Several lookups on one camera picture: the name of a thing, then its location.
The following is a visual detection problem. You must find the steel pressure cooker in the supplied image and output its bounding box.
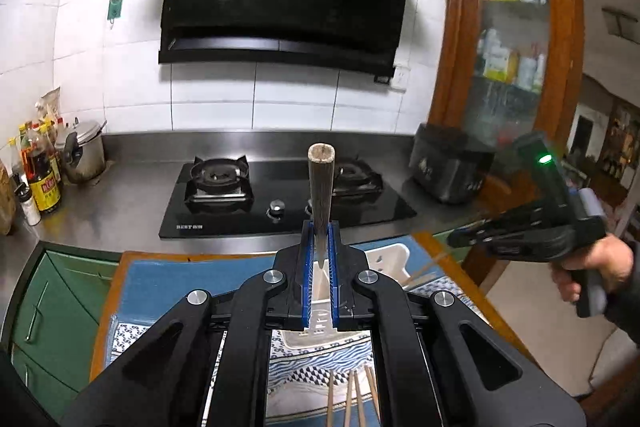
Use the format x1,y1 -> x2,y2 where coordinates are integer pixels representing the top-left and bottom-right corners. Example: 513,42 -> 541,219
55,118 -> 108,184

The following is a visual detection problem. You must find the yellow and white box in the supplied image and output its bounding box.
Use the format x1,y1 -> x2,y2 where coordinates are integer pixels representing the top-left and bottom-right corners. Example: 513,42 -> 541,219
482,47 -> 519,82

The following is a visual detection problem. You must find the snack bag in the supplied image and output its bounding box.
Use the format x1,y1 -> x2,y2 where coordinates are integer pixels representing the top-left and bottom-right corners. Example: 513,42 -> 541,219
35,87 -> 62,124

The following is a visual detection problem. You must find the white plastic bottle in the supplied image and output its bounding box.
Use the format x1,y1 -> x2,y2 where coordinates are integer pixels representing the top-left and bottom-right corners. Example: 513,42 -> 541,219
518,49 -> 538,92

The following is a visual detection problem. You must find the black countertop appliance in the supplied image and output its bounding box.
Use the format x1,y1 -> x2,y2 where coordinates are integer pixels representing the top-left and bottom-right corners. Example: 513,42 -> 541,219
409,123 -> 496,205

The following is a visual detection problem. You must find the wooden glass-door cabinet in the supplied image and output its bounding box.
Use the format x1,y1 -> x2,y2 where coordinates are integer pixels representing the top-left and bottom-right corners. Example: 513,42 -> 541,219
429,0 -> 587,288

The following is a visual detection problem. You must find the person's right forearm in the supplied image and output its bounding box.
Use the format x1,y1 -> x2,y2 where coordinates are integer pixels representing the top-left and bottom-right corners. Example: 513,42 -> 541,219
606,241 -> 640,339

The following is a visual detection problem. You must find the blue patterned table mat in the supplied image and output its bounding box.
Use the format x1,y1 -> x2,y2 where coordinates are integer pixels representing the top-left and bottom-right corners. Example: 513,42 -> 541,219
107,252 -> 496,427

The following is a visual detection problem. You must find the black gas stove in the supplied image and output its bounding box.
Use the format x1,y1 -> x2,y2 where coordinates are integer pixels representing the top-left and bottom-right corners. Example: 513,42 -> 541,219
159,154 -> 417,239

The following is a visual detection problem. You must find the white utensil holder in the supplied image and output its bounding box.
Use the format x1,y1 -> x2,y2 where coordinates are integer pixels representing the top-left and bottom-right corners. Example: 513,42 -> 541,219
272,243 -> 415,350

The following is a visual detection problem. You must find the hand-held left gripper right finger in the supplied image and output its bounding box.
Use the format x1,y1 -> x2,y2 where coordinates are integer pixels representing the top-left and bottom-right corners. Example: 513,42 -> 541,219
325,221 -> 586,427

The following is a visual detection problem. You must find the person's right hand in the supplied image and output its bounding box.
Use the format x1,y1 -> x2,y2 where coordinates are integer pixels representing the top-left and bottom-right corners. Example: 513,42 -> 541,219
550,237 -> 637,305

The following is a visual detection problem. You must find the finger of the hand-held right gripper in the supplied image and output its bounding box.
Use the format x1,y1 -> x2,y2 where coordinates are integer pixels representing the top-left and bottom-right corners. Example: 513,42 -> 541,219
446,199 -> 576,260

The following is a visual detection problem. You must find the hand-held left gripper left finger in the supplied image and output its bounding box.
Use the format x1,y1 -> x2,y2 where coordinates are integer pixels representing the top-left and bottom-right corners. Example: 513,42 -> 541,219
60,220 -> 321,427

